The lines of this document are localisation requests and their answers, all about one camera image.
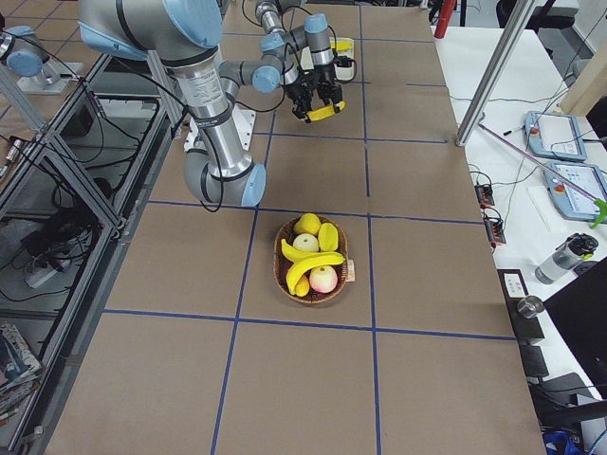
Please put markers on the brown wicker basket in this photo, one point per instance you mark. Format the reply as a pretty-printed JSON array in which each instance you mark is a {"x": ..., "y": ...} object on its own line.
[{"x": 281, "y": 264}]

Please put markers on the red pink apple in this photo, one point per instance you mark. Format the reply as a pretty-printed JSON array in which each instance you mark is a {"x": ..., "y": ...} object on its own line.
[{"x": 323, "y": 279}]

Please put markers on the yellow banana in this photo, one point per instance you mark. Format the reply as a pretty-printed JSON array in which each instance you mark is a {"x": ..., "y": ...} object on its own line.
[
  {"x": 341, "y": 45},
  {"x": 325, "y": 112},
  {"x": 291, "y": 253},
  {"x": 295, "y": 272}
]

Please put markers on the yellow starfruit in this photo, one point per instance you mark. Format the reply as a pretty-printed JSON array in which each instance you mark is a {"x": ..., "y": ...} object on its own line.
[{"x": 328, "y": 237}]

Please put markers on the pale peach apple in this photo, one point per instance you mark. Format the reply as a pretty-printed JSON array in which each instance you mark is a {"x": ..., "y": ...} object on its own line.
[{"x": 306, "y": 242}]

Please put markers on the small metal cup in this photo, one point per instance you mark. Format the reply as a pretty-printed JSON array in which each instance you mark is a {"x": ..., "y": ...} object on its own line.
[{"x": 529, "y": 307}]

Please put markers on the white label card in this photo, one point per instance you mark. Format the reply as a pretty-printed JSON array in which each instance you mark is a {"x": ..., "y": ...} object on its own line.
[{"x": 514, "y": 283}]

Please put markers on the aluminium frame post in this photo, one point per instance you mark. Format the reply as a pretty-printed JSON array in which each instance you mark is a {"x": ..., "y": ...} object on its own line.
[{"x": 509, "y": 38}]

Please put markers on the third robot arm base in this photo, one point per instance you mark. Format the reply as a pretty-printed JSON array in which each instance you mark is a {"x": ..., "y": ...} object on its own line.
[{"x": 39, "y": 72}]

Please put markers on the yellow pear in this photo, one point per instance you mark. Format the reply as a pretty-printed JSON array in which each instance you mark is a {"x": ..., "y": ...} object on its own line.
[{"x": 308, "y": 223}]

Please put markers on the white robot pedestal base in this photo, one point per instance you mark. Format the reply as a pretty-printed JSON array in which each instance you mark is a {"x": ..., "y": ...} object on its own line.
[{"x": 244, "y": 121}]

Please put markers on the orange circuit board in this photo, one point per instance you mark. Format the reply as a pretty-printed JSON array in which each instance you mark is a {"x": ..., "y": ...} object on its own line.
[
  {"x": 495, "y": 230},
  {"x": 484, "y": 194}
]

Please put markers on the red fire extinguisher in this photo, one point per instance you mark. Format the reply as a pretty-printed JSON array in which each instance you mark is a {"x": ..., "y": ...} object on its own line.
[{"x": 445, "y": 13}]

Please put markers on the basket paper tag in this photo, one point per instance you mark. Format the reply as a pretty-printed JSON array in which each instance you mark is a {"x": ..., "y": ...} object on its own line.
[{"x": 351, "y": 271}]

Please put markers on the teach pendant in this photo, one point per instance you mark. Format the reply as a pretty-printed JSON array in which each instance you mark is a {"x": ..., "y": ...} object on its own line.
[
  {"x": 555, "y": 136},
  {"x": 570, "y": 204}
]

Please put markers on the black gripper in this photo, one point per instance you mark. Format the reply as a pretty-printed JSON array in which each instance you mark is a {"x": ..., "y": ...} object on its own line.
[
  {"x": 301, "y": 91},
  {"x": 326, "y": 77}
]

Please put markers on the orange circuit board upper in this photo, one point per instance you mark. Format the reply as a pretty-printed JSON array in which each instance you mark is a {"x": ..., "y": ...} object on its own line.
[{"x": 484, "y": 194}]

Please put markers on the grey water bottle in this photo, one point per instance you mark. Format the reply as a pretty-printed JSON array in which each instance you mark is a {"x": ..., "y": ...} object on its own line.
[{"x": 576, "y": 248}]

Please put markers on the yellow banana under pile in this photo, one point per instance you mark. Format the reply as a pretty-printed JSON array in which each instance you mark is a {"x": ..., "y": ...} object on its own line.
[{"x": 291, "y": 253}]

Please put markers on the white power strip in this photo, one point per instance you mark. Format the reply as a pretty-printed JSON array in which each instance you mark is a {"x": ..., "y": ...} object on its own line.
[{"x": 36, "y": 275}]

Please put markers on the white bear tray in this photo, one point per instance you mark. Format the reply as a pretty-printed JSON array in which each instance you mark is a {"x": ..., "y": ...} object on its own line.
[{"x": 344, "y": 62}]

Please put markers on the stack of magazines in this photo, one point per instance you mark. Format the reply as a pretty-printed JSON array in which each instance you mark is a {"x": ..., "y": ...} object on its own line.
[{"x": 20, "y": 370}]

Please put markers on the black laptop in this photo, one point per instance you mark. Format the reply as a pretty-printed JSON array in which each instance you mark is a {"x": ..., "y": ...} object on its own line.
[{"x": 578, "y": 311}]

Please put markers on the teach pendant lower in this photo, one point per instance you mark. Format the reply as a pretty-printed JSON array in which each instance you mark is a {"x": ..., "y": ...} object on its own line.
[{"x": 570, "y": 204}]

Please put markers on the orange circuit board lower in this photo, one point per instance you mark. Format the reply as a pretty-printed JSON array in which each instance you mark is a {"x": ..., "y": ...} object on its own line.
[{"x": 495, "y": 230}]

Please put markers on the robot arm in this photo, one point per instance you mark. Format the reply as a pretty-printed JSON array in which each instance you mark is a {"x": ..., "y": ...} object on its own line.
[
  {"x": 306, "y": 68},
  {"x": 186, "y": 35}
]

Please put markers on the aluminium side frame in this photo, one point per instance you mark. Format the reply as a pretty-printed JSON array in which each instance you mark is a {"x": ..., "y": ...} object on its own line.
[{"x": 73, "y": 178}]

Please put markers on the teach pendant upper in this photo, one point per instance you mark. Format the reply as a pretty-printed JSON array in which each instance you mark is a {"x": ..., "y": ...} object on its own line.
[{"x": 555, "y": 136}]

